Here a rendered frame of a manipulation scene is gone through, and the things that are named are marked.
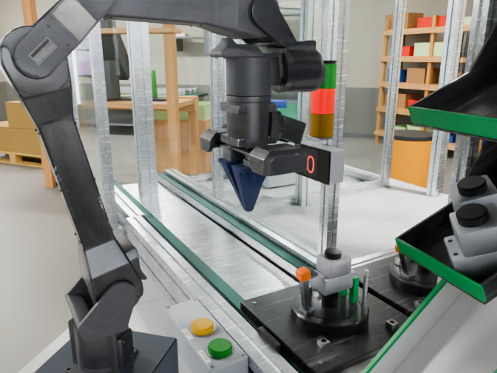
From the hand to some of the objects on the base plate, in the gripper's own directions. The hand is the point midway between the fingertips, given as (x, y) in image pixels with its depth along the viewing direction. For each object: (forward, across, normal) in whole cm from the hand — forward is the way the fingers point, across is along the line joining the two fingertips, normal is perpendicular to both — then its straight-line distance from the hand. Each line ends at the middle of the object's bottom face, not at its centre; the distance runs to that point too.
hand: (248, 186), depth 60 cm
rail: (+40, -32, +4) cm, 51 cm away
